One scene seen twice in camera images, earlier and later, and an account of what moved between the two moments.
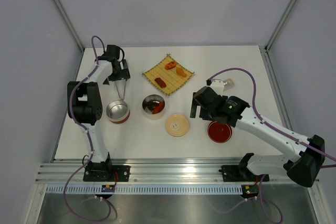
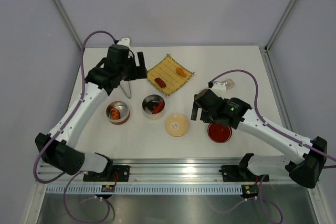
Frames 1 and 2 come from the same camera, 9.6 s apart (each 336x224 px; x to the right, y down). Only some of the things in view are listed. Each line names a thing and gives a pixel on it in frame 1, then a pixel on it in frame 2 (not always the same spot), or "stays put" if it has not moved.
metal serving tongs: x=116 y=87 -> x=125 y=86
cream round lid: x=177 y=125 stays put
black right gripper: x=193 y=110 stays put
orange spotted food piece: x=170 y=65 -> x=115 y=114
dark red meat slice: x=160 y=82 stays put
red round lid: x=219 y=132 stays put
